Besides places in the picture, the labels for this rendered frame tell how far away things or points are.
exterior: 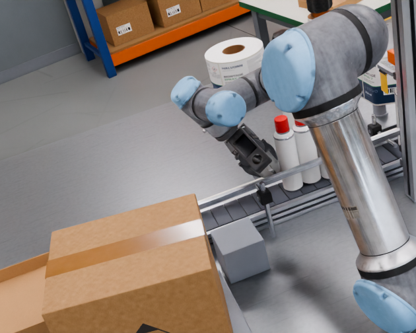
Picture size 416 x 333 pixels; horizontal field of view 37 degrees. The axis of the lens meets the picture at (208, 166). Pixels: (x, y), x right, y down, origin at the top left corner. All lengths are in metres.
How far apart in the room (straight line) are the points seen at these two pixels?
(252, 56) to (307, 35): 1.10
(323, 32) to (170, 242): 0.46
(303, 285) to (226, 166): 0.57
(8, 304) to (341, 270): 0.82
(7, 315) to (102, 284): 0.55
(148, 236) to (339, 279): 0.46
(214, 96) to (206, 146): 0.68
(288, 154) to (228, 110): 0.29
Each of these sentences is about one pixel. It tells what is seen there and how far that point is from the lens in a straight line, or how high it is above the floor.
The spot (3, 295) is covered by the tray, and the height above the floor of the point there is 0.83.
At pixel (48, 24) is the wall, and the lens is 5.70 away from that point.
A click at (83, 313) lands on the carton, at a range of 1.12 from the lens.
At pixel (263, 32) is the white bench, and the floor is 0.62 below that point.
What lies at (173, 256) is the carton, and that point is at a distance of 1.12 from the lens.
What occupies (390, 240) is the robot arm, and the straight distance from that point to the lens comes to 1.05.
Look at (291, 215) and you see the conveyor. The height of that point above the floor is 0.84.
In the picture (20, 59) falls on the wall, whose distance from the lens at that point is 5.71.
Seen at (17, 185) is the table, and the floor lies 0.83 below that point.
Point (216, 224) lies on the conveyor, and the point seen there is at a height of 0.88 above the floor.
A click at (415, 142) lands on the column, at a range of 1.52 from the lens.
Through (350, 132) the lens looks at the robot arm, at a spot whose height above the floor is 1.30.
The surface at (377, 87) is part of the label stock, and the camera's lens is 1.83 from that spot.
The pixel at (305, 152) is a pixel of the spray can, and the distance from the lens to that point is 1.57.
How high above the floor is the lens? 1.81
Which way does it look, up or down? 31 degrees down
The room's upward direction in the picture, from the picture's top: 15 degrees counter-clockwise
